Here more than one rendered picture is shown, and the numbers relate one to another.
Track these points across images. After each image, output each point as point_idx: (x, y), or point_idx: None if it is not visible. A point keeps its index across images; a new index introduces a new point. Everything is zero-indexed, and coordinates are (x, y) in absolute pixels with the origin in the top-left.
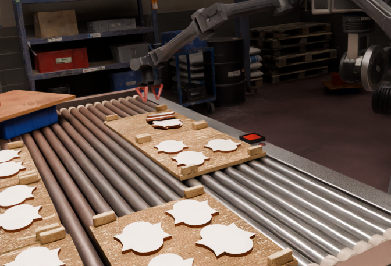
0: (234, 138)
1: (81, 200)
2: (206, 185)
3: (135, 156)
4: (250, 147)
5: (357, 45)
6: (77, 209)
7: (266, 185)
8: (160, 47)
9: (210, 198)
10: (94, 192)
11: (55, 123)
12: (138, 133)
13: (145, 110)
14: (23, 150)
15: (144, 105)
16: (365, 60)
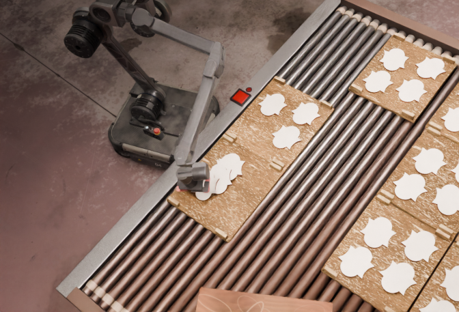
0: (251, 104)
1: (386, 151)
2: (327, 100)
3: (298, 165)
4: (268, 88)
5: (153, 3)
6: (393, 150)
7: (315, 70)
8: (193, 138)
9: (356, 81)
10: (373, 149)
11: None
12: (256, 183)
13: (167, 229)
14: (332, 259)
15: (140, 244)
16: (166, 6)
